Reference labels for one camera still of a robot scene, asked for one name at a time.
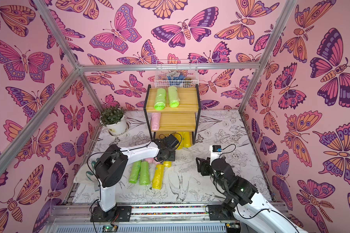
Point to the white green work glove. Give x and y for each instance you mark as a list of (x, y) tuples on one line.
[(85, 176)]

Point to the pink roll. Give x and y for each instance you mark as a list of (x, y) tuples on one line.
[(150, 160), (155, 121)]

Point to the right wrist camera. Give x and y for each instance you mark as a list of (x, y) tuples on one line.
[(215, 151)]

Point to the green roll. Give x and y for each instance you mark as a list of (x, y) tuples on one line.
[(135, 171), (174, 99), (144, 178), (160, 99)]

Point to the potted green plant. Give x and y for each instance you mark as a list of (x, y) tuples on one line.
[(113, 118)]

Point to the white wire basket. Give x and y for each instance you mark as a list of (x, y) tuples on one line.
[(181, 73)]

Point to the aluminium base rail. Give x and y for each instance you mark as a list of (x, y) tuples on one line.
[(147, 218)]

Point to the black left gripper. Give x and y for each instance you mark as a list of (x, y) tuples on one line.
[(173, 158)]

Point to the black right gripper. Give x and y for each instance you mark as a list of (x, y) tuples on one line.
[(201, 166)]

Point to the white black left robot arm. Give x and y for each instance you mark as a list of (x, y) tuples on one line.
[(110, 168)]

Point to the wooden three-tier shelf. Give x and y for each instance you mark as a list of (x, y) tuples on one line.
[(184, 118)]

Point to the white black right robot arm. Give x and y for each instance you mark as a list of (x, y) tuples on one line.
[(243, 201)]

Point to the yellow roll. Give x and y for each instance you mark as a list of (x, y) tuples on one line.
[(167, 164), (187, 139), (179, 137), (158, 177)]

